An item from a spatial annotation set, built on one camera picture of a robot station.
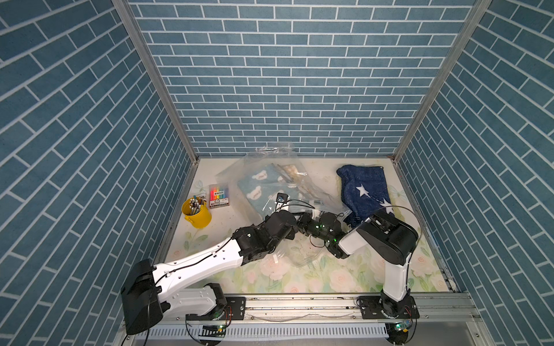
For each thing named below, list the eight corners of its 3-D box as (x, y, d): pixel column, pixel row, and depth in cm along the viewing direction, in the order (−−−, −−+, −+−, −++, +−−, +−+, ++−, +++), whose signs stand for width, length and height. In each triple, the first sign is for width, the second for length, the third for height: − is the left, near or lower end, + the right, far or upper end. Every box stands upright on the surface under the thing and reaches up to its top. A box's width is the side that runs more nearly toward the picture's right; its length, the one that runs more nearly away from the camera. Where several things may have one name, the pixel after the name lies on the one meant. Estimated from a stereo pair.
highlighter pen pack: (209, 209, 101) (208, 207, 100) (210, 187, 110) (208, 184, 108) (230, 205, 103) (229, 203, 101) (228, 184, 111) (227, 181, 110)
